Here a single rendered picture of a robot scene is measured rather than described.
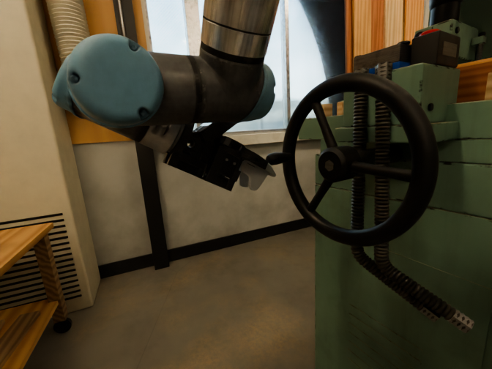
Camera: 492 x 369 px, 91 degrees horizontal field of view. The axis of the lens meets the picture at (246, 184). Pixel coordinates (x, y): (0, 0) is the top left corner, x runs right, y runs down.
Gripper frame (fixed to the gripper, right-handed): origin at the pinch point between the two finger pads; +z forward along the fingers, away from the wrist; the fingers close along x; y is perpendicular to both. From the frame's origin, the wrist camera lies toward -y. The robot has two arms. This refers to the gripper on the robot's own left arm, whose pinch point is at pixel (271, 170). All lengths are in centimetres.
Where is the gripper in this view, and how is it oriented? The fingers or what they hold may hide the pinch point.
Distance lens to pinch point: 49.6
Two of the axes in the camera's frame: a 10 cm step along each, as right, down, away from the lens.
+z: 7.7, 3.5, 5.4
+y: -3.9, 9.2, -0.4
